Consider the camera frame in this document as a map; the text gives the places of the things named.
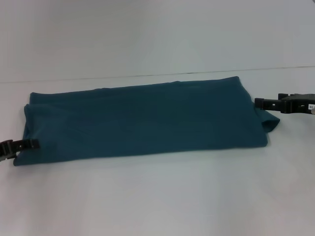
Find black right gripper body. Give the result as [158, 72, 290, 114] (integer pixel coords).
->
[278, 92, 315, 115]

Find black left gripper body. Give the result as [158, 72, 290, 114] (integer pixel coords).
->
[0, 139, 20, 163]

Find teal blue FREE! t-shirt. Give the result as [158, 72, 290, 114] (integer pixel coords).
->
[13, 76, 281, 168]

